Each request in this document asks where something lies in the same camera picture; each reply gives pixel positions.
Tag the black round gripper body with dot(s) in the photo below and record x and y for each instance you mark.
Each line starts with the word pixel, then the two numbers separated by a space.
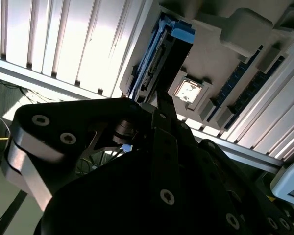
pixel 107 203

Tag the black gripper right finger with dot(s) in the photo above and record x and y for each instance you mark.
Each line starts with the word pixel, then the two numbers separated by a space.
pixel 210 159

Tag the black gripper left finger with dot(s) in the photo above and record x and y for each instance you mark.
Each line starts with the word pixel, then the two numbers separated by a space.
pixel 63 117

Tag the hard disk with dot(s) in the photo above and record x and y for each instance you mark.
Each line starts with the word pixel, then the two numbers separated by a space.
pixel 171 63

